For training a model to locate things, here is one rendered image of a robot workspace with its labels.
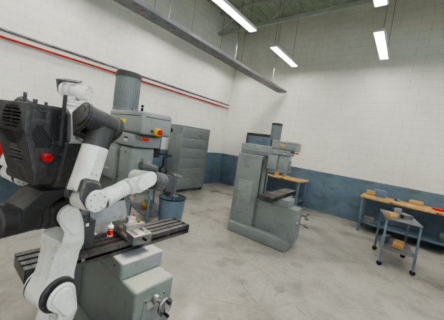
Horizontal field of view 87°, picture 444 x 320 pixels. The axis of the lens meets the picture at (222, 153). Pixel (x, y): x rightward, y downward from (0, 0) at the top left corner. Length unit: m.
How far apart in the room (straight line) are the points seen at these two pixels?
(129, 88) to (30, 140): 1.19
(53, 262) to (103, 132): 0.60
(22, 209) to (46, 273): 0.32
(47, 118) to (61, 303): 0.76
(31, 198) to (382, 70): 7.78
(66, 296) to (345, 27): 8.49
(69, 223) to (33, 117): 0.44
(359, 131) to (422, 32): 2.73
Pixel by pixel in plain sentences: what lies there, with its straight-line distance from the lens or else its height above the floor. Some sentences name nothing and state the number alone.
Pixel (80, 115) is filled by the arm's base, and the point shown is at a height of 1.79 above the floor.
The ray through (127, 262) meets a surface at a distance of 1.91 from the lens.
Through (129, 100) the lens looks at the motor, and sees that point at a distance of 2.07.
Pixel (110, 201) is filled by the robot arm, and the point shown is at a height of 1.49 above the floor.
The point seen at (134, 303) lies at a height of 0.65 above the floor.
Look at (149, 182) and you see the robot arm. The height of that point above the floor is 1.55.
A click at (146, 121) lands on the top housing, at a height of 1.82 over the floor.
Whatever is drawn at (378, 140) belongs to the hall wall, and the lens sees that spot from 7.58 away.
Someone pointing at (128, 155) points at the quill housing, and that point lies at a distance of 1.86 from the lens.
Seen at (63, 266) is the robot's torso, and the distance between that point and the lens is 1.30.
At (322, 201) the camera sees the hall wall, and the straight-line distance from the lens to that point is 7.87.
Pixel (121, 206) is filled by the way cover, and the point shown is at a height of 1.03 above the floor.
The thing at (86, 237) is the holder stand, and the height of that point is 1.00.
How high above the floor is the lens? 1.78
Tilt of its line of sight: 4 degrees down
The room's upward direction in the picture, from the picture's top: 8 degrees clockwise
